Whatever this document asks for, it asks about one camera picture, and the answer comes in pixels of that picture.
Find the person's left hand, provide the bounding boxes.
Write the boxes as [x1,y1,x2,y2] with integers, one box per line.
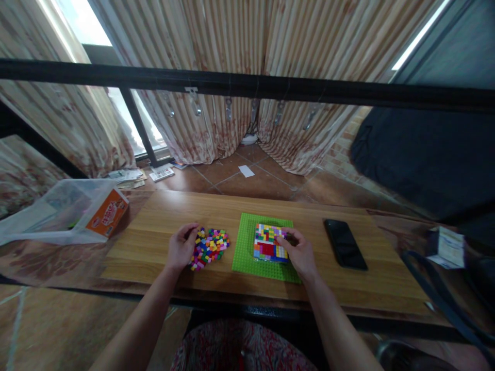
[166,222,201,272]

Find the person's right hand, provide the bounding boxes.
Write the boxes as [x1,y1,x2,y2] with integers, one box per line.
[276,227,318,275]

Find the person's left fingers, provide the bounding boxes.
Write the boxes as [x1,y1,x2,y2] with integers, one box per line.
[181,222,201,243]

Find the person's right fingers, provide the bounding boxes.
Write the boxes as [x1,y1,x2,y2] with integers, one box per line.
[281,227,306,246]

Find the wooden board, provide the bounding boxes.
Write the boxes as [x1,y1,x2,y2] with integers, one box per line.
[100,189,435,312]

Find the colourful brick mosaic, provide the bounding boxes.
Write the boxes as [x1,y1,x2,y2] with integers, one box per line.
[253,223,290,263]

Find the pile of small colourful bricks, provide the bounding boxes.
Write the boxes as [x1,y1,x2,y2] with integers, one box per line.
[188,227,231,271]

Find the green studded baseplate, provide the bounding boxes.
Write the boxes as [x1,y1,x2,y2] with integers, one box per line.
[231,213,302,285]

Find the black smartphone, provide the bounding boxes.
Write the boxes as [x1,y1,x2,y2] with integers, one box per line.
[323,218,369,272]

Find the red and white card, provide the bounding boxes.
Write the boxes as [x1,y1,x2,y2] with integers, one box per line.
[149,167,175,183]

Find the pile of papers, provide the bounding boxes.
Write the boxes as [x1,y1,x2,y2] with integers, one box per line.
[107,167,149,190]

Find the orange snack box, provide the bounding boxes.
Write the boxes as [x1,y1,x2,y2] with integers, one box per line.
[84,188,130,238]

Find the person's legs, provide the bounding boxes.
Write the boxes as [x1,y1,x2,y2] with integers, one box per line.
[170,319,319,371]

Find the clear plastic bag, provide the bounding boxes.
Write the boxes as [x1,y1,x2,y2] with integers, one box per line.
[0,178,130,246]

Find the patterned tablecloth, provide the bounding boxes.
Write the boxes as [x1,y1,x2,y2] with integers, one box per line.
[0,188,495,337]

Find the dark fabric bundle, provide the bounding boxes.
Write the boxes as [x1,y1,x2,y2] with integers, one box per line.
[350,106,495,225]

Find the striped beige curtains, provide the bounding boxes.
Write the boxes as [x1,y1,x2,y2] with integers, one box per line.
[0,0,446,182]

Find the small white carton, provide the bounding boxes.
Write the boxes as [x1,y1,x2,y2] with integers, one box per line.
[425,226,466,269]

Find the black metal rail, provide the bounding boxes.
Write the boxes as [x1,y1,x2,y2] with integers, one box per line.
[0,58,495,115]

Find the dark blue bag strap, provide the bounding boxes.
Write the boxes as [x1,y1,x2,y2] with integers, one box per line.
[400,250,495,368]

